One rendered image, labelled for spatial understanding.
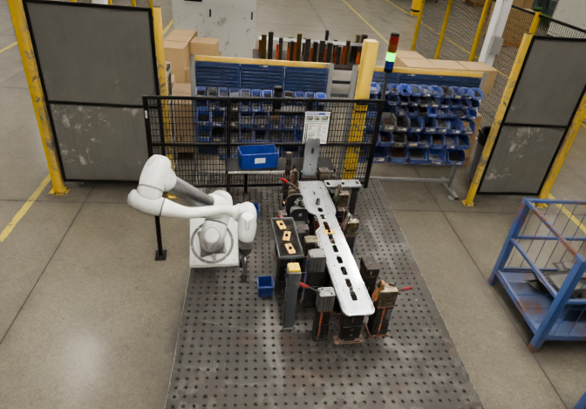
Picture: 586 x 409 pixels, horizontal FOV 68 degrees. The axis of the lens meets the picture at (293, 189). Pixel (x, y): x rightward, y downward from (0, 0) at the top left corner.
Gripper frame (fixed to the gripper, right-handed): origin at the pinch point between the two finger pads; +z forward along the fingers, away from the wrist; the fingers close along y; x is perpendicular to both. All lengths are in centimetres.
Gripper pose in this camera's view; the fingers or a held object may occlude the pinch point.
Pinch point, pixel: (242, 273)
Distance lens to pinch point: 266.4
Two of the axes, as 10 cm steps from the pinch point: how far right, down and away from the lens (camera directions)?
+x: 9.8, 0.3, 2.1
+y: 1.7, 4.9, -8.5
